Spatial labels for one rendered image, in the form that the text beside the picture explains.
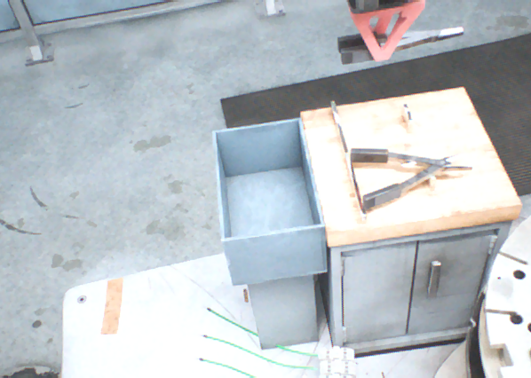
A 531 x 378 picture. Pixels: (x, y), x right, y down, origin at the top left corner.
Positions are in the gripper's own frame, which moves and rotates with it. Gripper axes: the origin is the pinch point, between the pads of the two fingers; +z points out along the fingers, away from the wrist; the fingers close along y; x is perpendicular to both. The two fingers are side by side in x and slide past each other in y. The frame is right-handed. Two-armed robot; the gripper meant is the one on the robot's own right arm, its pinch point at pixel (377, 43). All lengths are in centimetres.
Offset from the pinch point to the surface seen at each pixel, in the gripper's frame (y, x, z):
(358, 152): 5.9, -3.4, 8.9
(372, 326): 13.0, -3.3, 34.0
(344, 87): -131, 21, 119
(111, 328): 3, -39, 40
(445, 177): 8.8, 5.4, 12.0
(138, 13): -185, -54, 107
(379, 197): 12.3, -2.6, 9.2
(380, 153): 6.6, -1.2, 9.0
